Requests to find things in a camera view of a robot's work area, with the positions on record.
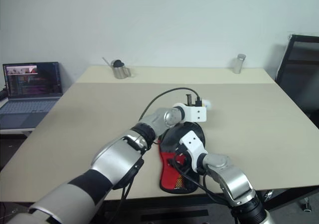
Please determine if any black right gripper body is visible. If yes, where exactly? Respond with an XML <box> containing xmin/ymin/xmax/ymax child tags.
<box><xmin>173</xmin><ymin>146</ymin><xmax>193</xmax><ymax>171</ymax></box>

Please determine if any black and red paddle case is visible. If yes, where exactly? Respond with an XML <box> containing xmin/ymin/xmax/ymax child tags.
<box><xmin>157</xmin><ymin>121</ymin><xmax>206</xmax><ymax>194</ymax></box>

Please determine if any steel cylinder tumbler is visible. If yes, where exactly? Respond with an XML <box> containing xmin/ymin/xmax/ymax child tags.
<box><xmin>232</xmin><ymin>53</ymin><xmax>247</xmax><ymax>74</ymax></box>

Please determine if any steel watering can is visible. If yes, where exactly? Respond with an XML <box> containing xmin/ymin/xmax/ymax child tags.
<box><xmin>102</xmin><ymin>57</ymin><xmax>132</xmax><ymax>80</ymax></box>

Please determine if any black mesh office chair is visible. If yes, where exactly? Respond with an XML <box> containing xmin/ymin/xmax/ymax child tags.
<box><xmin>275</xmin><ymin>34</ymin><xmax>319</xmax><ymax>118</ymax></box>

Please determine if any grey chair caster wheel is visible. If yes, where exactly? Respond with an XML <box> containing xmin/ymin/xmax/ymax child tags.
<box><xmin>302</xmin><ymin>198</ymin><xmax>313</xmax><ymax>213</ymax></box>

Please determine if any open blue laptop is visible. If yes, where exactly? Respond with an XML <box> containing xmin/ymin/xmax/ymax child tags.
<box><xmin>0</xmin><ymin>61</ymin><xmax>64</xmax><ymax>130</ymax></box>

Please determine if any white side table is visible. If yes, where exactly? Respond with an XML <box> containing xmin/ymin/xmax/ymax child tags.
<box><xmin>0</xmin><ymin>127</ymin><xmax>36</xmax><ymax>137</ymax></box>

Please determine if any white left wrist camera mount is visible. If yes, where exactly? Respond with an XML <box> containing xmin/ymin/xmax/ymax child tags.
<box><xmin>173</xmin><ymin>99</ymin><xmax>213</xmax><ymax>123</ymax></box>

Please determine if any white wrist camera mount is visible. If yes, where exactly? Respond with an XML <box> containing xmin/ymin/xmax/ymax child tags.
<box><xmin>173</xmin><ymin>99</ymin><xmax>213</xmax><ymax>123</ymax></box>
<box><xmin>179</xmin><ymin>130</ymin><xmax>208</xmax><ymax>172</ymax></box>

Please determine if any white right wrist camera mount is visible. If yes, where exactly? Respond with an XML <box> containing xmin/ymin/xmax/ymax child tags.
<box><xmin>179</xmin><ymin>130</ymin><xmax>208</xmax><ymax>172</ymax></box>

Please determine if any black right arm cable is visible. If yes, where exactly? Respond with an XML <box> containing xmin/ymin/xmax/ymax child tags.
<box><xmin>172</xmin><ymin>154</ymin><xmax>241</xmax><ymax>211</ymax></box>

